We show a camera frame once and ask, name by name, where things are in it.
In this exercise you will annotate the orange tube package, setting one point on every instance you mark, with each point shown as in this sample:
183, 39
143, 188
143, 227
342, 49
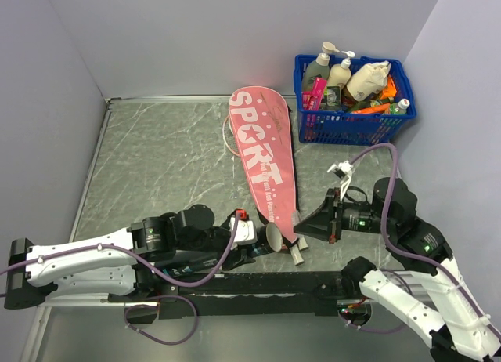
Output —
378, 109

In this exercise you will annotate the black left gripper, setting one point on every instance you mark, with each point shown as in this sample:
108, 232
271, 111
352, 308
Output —
240, 257

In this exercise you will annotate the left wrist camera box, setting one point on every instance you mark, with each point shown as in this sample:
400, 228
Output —
243, 229

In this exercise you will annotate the dark picture box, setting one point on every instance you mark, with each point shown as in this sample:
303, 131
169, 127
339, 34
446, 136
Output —
331, 98

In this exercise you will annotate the black shuttlecock tube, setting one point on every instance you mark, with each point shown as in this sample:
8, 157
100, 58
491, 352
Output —
185, 263

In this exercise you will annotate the badminton racket head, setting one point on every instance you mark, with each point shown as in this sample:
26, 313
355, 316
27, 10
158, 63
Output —
228, 137

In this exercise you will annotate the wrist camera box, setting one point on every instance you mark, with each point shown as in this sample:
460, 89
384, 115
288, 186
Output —
243, 229
344, 171

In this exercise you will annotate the pink racket bag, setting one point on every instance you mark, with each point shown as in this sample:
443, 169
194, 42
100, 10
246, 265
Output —
260, 121

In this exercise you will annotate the cream pump bottle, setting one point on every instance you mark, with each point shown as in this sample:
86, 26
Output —
341, 73

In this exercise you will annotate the pink snack box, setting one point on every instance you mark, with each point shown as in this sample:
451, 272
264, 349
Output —
311, 100

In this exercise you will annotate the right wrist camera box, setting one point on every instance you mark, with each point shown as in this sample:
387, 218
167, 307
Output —
344, 171

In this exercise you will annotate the green bottle white cap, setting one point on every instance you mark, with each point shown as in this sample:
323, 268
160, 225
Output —
398, 108

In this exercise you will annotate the orange snack packet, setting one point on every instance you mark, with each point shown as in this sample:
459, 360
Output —
389, 91

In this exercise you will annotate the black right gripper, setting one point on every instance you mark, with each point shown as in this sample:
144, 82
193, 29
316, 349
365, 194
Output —
323, 224

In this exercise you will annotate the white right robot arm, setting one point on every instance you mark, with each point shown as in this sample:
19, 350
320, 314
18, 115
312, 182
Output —
452, 327

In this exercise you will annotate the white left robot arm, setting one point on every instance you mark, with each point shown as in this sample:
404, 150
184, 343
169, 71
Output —
128, 261

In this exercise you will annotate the beige paper bag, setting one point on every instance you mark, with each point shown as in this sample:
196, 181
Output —
368, 81

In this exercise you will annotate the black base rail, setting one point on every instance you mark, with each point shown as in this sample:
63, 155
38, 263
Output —
318, 292

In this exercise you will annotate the green pump bottle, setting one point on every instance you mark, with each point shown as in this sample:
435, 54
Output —
319, 67

